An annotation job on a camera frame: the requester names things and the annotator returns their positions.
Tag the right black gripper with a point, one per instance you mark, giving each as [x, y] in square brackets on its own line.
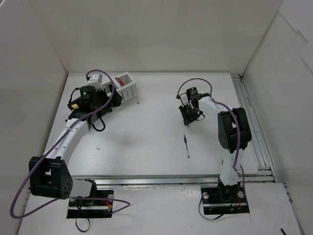
[189, 112]

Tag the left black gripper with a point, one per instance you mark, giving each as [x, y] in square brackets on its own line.
[110, 95]

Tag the red pen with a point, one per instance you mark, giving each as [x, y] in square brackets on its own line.
[120, 81]

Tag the yellow highlighter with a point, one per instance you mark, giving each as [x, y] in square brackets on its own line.
[74, 106]

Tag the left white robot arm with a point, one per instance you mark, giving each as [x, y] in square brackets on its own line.
[50, 176]

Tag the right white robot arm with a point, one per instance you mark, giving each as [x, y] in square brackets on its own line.
[234, 134]

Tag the black slotted container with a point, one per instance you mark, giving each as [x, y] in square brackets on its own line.
[80, 107]

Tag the white slotted container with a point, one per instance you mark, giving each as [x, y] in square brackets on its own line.
[129, 90]

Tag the blue pen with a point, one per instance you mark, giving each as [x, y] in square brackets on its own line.
[186, 146]

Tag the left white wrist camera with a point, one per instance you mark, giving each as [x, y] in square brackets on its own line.
[96, 81]

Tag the aluminium front rail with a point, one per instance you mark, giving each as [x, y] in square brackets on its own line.
[148, 180]

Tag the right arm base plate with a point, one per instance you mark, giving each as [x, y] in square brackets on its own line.
[218, 201]

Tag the aluminium side rail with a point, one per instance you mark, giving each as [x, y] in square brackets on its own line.
[266, 167]

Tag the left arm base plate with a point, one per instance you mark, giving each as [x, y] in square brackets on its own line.
[89, 209]

